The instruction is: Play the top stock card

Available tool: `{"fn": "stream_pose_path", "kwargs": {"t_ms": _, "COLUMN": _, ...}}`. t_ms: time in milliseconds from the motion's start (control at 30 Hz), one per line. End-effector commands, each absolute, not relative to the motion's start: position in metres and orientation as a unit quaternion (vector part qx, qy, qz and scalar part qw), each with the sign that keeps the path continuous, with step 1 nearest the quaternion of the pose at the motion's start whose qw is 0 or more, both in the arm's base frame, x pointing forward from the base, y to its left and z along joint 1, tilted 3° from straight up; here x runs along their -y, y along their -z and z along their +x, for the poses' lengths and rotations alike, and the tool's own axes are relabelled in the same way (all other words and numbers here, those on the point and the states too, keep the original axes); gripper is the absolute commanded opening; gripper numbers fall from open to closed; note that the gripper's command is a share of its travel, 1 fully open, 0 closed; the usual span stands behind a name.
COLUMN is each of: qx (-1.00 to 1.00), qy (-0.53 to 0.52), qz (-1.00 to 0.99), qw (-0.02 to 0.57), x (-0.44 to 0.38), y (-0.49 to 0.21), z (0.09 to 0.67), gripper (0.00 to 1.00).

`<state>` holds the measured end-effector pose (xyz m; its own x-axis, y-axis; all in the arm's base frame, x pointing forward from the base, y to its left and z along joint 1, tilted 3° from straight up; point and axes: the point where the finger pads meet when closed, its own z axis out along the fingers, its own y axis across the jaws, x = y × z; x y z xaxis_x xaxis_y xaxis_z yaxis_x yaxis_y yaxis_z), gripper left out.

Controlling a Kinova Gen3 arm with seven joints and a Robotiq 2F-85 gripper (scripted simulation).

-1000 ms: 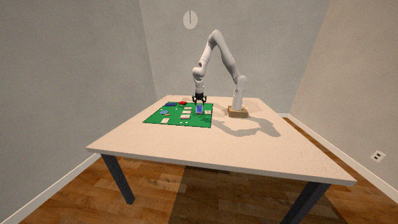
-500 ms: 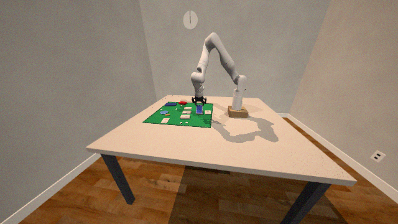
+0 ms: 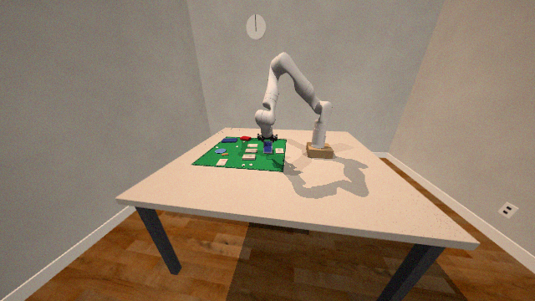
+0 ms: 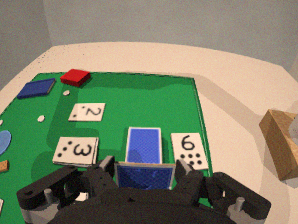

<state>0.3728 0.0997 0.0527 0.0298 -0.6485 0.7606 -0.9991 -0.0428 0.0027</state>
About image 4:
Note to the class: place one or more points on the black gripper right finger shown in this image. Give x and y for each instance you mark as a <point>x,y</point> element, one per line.
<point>241,204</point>

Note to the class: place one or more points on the blue flat disc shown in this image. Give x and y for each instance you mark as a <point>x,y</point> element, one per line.
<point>5,140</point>

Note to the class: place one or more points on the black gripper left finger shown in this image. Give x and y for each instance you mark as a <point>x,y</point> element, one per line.
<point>40,200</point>

